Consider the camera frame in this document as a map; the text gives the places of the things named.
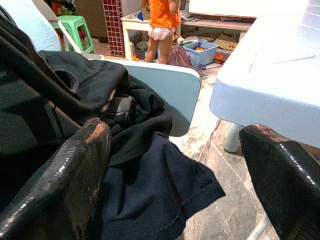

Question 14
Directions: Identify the folding chair with grey seat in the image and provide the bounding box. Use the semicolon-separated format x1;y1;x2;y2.
4;0;71;53

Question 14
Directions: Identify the blue toy bin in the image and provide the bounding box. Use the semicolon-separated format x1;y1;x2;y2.
183;41;219;68

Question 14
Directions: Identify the pale blue plastic table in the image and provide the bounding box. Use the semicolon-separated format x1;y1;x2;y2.
209;0;320;154

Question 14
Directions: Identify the black garment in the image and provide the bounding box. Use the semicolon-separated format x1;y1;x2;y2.
0;4;173;213

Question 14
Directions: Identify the child in orange shirt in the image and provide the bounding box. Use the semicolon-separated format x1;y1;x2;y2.
139;0;181;65

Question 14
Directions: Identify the purple bag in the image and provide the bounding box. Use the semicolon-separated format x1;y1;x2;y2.
167;46;194;69

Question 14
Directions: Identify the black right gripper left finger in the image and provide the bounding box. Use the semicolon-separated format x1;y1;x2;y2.
0;119;112;240

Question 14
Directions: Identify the green plastic stool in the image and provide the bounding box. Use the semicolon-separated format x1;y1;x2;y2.
49;15;96;55

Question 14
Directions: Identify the pale blue plastic chair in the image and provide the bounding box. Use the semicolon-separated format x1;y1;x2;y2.
82;53;202;138

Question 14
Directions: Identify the flat screen television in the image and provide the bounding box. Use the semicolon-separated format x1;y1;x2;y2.
188;0;310;18

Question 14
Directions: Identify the brown cardboard box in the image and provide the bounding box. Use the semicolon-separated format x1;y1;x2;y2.
140;4;152;21

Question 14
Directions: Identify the red brick pattern pillar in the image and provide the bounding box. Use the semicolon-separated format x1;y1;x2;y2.
102;0;125;58

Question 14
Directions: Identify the navy blue garment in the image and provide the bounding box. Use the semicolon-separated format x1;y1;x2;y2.
98;133;227;240

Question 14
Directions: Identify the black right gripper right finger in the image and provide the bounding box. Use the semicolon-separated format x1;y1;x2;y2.
239;123;320;240

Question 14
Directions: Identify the white shelf table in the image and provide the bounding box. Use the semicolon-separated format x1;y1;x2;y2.
121;11;161;61

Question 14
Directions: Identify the brown cardboard toy board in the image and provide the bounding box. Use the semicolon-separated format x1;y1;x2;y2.
213;33;238;51

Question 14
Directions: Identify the white television stand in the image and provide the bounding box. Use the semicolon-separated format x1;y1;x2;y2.
179;14;257;33

